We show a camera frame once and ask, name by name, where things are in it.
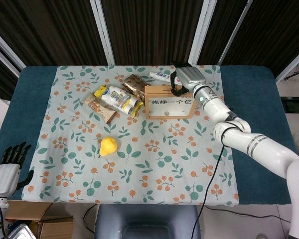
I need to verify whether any floral tablecloth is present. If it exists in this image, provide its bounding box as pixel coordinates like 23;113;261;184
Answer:
21;64;240;207

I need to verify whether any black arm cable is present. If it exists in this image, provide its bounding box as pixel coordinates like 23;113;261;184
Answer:
193;117;242;239

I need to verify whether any yellow snack packet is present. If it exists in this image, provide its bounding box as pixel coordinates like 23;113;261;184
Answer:
93;85;145;117

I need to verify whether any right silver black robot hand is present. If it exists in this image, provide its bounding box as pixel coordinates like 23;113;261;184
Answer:
169;61;207;97

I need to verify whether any cardboard box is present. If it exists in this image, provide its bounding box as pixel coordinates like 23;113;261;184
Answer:
4;201;74;239

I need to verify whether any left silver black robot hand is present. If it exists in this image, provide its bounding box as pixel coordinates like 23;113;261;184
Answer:
0;141;35;199

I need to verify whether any white toothpaste tube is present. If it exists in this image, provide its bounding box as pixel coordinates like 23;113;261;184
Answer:
149;71;182;84

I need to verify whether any yellow pear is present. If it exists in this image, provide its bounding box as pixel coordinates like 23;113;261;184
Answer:
98;136;119;159

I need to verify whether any wooden frame money box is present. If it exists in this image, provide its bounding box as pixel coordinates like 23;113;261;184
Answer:
144;85;198;120

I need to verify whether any gold foil snack packet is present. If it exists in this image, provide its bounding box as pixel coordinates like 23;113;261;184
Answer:
121;74;148;102

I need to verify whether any brown snack packet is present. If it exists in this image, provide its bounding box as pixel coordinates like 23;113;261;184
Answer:
83;93;118;124

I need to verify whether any white plastic bag roll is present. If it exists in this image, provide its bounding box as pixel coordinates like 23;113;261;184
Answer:
101;84;139;115

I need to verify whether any white partition post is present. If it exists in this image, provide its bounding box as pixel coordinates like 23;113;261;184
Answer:
276;37;299;82
89;0;116;66
0;24;27;78
189;0;212;66
218;0;255;66

